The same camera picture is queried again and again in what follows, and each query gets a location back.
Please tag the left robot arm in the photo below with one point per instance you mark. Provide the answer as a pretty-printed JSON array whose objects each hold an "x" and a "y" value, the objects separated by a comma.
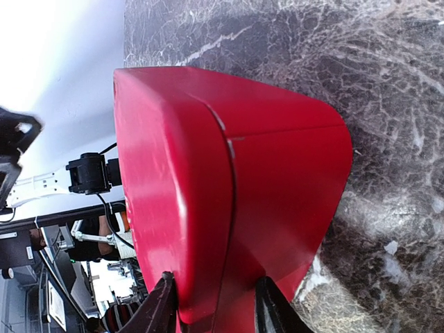
[{"x": 91, "y": 174}]

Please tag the red box lid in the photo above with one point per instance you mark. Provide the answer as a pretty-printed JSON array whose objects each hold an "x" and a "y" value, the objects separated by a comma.
[{"x": 177, "y": 180}]

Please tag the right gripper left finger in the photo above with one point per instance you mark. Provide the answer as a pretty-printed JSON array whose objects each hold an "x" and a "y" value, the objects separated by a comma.
[{"x": 158, "y": 312}]

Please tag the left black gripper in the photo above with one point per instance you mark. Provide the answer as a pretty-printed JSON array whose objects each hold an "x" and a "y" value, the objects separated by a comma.
[{"x": 18, "y": 132}]

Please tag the red box with liners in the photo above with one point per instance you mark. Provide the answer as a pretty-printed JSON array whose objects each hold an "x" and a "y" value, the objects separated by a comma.
[{"x": 291, "y": 157}]

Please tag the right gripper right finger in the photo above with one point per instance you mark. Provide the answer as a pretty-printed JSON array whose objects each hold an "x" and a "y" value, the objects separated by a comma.
[{"x": 273, "y": 312}]

